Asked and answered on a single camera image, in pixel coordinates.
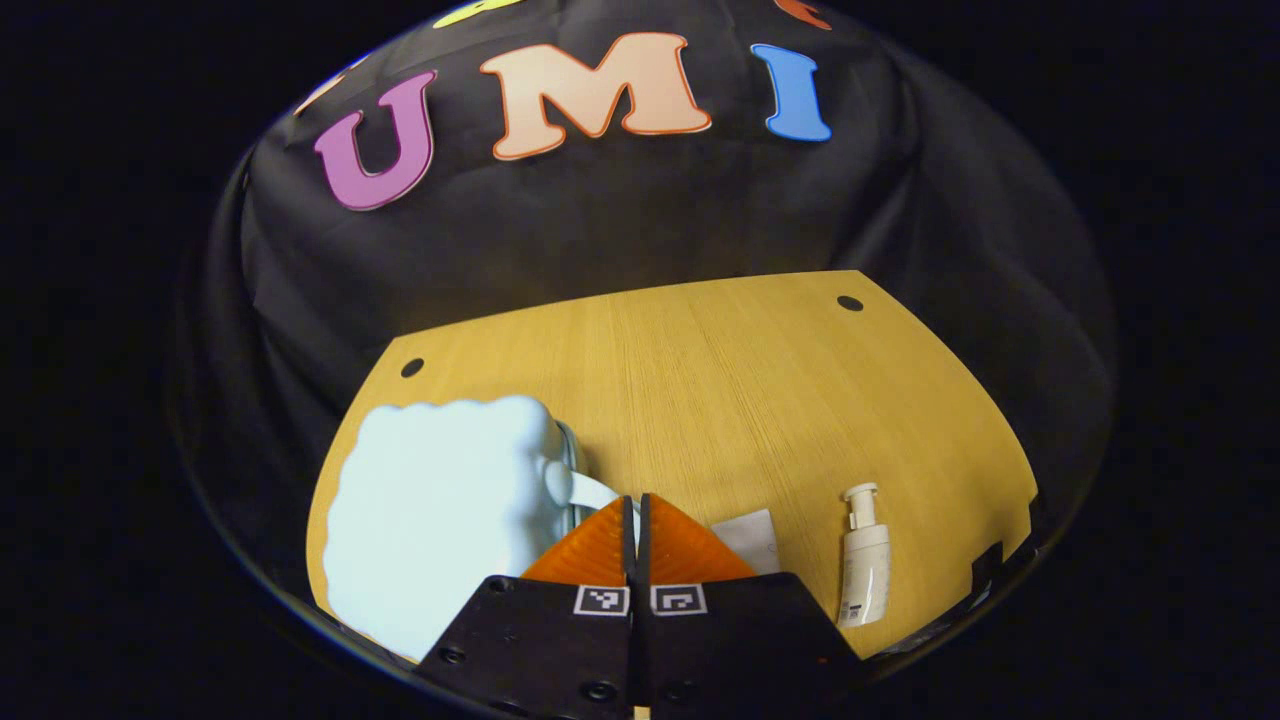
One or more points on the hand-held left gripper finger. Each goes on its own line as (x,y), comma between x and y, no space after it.
(628,545)
(644,545)

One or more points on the white squeeze tube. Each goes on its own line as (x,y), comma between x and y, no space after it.
(752,540)

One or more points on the light blue suitcase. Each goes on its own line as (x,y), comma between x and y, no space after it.
(440,510)

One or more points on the white pump bottle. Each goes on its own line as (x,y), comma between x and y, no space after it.
(865,560)

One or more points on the black backdrop cloth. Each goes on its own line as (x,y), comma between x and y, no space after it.
(600,220)

